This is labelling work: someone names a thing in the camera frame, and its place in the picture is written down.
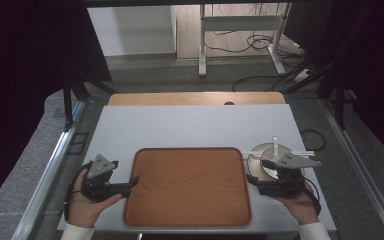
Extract black metal stand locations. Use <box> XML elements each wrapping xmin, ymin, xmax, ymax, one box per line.
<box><xmin>62</xmin><ymin>73</ymin><xmax>118</xmax><ymax>132</ymax></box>
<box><xmin>315</xmin><ymin>63</ymin><xmax>358</xmax><ymax>132</ymax></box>

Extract hand-held gripper black cable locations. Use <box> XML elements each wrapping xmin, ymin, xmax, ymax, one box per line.
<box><xmin>300</xmin><ymin>175</ymin><xmax>322</xmax><ymax>215</ymax></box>
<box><xmin>63</xmin><ymin>161</ymin><xmax>95</xmax><ymax>223</ymax></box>

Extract aluminium rail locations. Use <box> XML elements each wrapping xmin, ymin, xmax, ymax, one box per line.
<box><xmin>11</xmin><ymin>99</ymin><xmax>88</xmax><ymax>240</ymax></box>
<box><xmin>321</xmin><ymin>99</ymin><xmax>384</xmax><ymax>240</ymax></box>

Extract black square floor frame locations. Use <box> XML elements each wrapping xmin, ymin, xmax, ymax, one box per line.
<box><xmin>66</xmin><ymin>132</ymin><xmax>90</xmax><ymax>156</ymax></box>

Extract person's left hand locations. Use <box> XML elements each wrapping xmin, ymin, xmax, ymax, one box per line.
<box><xmin>67</xmin><ymin>167</ymin><xmax>124</xmax><ymax>229</ymax></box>

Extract white power strip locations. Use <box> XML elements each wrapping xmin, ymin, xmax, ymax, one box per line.
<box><xmin>293</xmin><ymin>68</ymin><xmax>312</xmax><ymax>83</ymax></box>

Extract white plate with dark rim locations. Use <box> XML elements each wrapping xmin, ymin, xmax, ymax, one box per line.
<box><xmin>246</xmin><ymin>142</ymin><xmax>306</xmax><ymax>183</ymax></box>

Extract right hand-held gripper black cable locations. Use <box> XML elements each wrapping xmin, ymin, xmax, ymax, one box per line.
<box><xmin>300</xmin><ymin>175</ymin><xmax>322</xmax><ymax>215</ymax></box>

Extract person's right hand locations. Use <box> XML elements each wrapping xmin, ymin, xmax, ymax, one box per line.
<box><xmin>272</xmin><ymin>182</ymin><xmax>320</xmax><ymax>226</ymax></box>

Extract looped black floor cable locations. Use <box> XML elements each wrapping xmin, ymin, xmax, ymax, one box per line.
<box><xmin>300</xmin><ymin>128</ymin><xmax>327</xmax><ymax>152</ymax></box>

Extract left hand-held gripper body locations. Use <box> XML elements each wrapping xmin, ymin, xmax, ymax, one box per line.
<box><xmin>81</xmin><ymin>153</ymin><xmax>130</xmax><ymax>203</ymax></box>

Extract left hand-held gripper black cable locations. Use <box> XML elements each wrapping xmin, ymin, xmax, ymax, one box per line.
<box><xmin>63</xmin><ymin>161</ymin><xmax>95</xmax><ymax>223</ymax></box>

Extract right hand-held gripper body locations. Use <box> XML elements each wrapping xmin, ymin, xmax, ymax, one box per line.
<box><xmin>257</xmin><ymin>153</ymin><xmax>323</xmax><ymax>198</ymax></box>

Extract brown wooden tray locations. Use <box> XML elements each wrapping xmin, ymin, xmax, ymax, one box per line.
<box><xmin>122</xmin><ymin>146</ymin><xmax>253</xmax><ymax>229</ymax></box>

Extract white panel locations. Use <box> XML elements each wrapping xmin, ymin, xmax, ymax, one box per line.
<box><xmin>87</xmin><ymin>5</ymin><xmax>177</xmax><ymax>57</ymax></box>

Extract white table cover sheet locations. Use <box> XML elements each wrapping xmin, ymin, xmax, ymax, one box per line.
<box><xmin>56</xmin><ymin>103</ymin><xmax>337</xmax><ymax>232</ymax></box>

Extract black curtain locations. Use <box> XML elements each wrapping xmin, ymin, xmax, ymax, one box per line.
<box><xmin>0</xmin><ymin>0</ymin><xmax>113</xmax><ymax>216</ymax></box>
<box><xmin>283</xmin><ymin>0</ymin><xmax>384</xmax><ymax>169</ymax></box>

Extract long black floor cable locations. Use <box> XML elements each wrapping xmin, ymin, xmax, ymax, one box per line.
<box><xmin>231</xmin><ymin>73</ymin><xmax>283</xmax><ymax>93</ymax></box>

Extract white metal desk frame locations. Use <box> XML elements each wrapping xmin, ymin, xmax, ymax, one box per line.
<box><xmin>197</xmin><ymin>2</ymin><xmax>293</xmax><ymax>78</ymax></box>

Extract tangle of black floor cables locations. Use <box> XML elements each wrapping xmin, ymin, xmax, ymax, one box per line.
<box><xmin>203</xmin><ymin>30</ymin><xmax>306</xmax><ymax>58</ymax></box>

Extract white bowl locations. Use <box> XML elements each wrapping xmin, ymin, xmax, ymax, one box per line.
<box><xmin>259</xmin><ymin>145</ymin><xmax>294</xmax><ymax>180</ymax></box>

